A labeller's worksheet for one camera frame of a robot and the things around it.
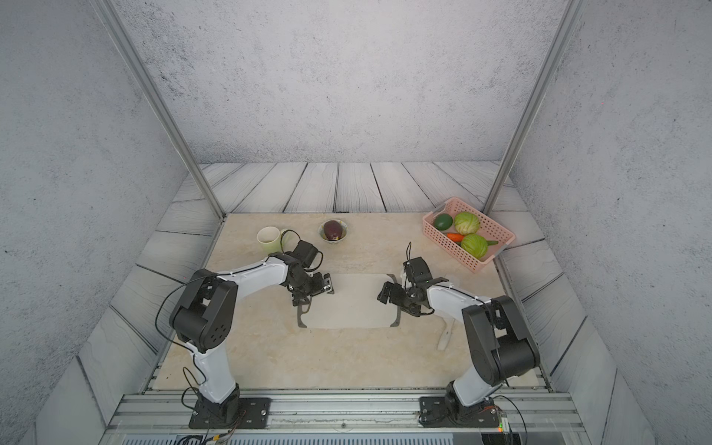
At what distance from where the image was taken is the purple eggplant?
110 centimetres

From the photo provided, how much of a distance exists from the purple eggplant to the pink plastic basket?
13.3 inches

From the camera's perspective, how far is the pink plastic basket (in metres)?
1.01
